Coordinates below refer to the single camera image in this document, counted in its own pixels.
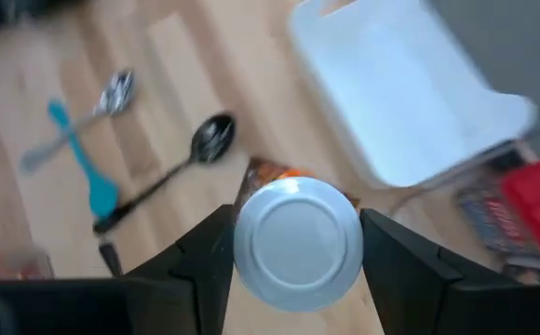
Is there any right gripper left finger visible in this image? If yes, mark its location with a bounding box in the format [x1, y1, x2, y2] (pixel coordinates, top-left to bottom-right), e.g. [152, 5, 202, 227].
[0, 203, 236, 335]

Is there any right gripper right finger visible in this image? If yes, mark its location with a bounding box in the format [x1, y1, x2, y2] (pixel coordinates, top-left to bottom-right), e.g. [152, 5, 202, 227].
[360, 208, 540, 335]

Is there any clear plastic bin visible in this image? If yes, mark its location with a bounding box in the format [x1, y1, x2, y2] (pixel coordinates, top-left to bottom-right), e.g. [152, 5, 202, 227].
[381, 120, 540, 288]
[0, 244, 57, 281]

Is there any white-lidded spice jar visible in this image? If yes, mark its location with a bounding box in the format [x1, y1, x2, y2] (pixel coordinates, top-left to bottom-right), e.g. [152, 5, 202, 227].
[232, 175, 365, 314]

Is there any short black stick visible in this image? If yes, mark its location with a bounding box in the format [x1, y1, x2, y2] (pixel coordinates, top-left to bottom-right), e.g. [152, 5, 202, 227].
[97, 240, 124, 278]

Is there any teal plastic spatula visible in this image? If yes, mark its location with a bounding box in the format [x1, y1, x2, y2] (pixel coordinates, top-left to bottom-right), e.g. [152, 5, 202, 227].
[46, 98, 121, 220]

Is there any black spoon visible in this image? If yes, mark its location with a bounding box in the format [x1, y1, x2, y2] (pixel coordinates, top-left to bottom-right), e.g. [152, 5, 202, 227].
[91, 113, 237, 236]

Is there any white plastic bin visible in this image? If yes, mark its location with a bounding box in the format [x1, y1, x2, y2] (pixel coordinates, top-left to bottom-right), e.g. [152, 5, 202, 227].
[288, 0, 539, 190]

